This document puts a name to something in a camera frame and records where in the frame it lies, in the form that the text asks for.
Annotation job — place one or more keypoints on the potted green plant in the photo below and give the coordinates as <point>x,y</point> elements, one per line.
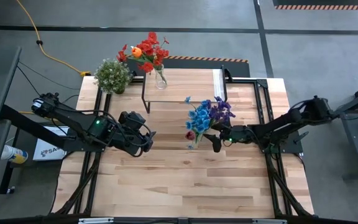
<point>112,76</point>

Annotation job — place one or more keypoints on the pink artificial tulip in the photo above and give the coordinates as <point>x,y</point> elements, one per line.
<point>190,135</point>

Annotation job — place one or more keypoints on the wooden shelf with black frame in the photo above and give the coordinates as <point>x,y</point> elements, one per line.
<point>185,84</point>

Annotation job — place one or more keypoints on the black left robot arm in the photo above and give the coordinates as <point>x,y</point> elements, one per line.
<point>70,119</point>

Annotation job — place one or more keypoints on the black aluminium rig frame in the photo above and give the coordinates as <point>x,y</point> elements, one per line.
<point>262,83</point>

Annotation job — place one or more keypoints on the black mat with hazard stripe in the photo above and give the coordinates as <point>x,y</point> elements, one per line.
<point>197,63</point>
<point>322,2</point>

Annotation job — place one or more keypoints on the blue artificial flower bunch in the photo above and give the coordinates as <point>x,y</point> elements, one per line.
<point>200,119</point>

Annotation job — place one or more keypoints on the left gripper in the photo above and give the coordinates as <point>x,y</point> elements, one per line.
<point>126,140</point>

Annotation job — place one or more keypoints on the purple artificial flower bunch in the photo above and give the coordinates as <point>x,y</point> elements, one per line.
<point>221,110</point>

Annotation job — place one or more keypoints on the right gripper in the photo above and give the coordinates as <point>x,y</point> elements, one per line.
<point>235,135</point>

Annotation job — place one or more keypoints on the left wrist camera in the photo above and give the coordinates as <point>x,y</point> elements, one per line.
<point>132,119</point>

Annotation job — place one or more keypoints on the clear glass vase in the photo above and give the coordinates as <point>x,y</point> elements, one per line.
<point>161,82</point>
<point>202,138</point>

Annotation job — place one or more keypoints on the red artificial flower bunch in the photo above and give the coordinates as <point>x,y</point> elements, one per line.
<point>151,39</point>
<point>122,56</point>

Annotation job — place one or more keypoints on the white and yellow spray can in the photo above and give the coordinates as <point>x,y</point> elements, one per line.
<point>14,154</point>

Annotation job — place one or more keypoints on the black diagonal support beam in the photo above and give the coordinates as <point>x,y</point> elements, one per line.
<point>26,124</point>

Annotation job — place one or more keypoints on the black metal table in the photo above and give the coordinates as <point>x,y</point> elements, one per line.
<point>353,155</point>

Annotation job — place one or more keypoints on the white printed box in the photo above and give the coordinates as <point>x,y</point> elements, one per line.
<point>47,152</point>

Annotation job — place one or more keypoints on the orange artificial tulip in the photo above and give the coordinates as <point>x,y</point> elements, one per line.
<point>136,52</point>

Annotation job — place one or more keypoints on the silver metal bracket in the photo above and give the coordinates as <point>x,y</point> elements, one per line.
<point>269,221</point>
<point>95,221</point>

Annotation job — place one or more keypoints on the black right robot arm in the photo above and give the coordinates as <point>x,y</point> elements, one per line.
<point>278,124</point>

